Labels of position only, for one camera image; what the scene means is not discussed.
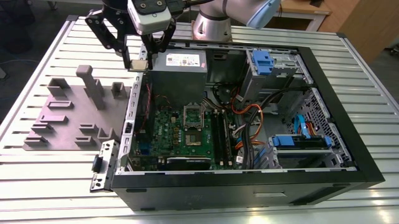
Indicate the grey power supply unit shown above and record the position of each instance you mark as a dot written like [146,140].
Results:
[174,86]

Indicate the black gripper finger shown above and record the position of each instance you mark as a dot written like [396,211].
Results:
[99,32]
[167,35]

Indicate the black RAM slot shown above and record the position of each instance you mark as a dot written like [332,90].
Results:
[218,140]
[226,140]

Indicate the black chair base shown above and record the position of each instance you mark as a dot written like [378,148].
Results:
[392,49]

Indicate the black round cooler fan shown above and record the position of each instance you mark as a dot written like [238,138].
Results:
[223,94]

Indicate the green motherboard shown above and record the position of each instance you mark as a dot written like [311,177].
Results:
[167,127]

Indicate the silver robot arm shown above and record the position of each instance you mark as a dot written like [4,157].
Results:
[211,30]

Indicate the grey metal drive cage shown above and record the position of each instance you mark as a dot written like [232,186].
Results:
[274,80]

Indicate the wooden desk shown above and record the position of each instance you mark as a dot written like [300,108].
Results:
[307,9]

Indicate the grey metal retainer bracket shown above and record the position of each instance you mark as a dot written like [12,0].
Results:
[107,149]

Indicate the blue plastic disk carrier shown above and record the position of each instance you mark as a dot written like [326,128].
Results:
[263,61]

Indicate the black office chair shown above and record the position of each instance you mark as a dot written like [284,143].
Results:
[15,28]

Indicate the grey metal disk bay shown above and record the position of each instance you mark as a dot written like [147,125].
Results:
[300,152]

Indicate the wooden cabinet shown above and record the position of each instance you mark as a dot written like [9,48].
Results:
[362,28]

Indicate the blue VGA port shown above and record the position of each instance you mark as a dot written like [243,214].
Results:
[146,149]

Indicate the black PC case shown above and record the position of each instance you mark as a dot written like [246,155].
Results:
[218,193]

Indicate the silver square CPU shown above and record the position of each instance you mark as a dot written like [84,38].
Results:
[139,65]

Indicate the hard disk in blue carrier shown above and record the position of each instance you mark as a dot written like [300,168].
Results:
[283,141]

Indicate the black graphics card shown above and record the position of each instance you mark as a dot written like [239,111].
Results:
[187,162]

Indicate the grey parts rack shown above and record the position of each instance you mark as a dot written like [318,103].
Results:
[78,116]

